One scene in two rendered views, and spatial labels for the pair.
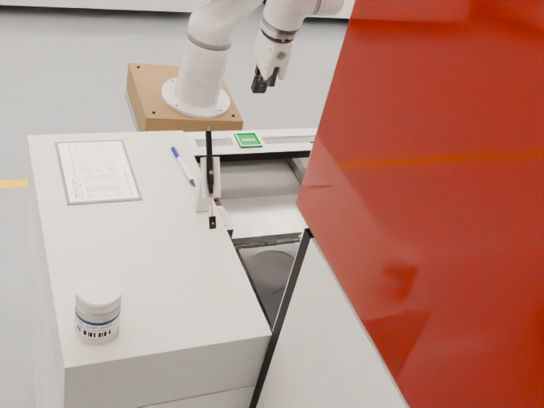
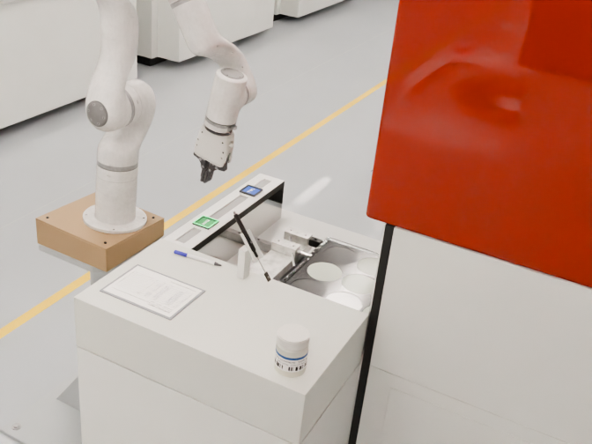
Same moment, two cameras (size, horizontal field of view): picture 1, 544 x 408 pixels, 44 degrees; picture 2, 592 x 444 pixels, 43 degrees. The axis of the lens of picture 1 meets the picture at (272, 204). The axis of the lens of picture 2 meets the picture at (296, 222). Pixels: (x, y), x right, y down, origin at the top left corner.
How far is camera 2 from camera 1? 1.07 m
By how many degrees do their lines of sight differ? 31
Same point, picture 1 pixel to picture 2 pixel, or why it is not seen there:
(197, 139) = (176, 239)
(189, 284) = (298, 317)
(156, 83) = (76, 222)
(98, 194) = (178, 303)
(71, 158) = (127, 292)
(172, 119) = (122, 240)
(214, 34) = (130, 156)
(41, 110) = not seen: outside the picture
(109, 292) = (301, 330)
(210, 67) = (132, 185)
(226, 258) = (294, 293)
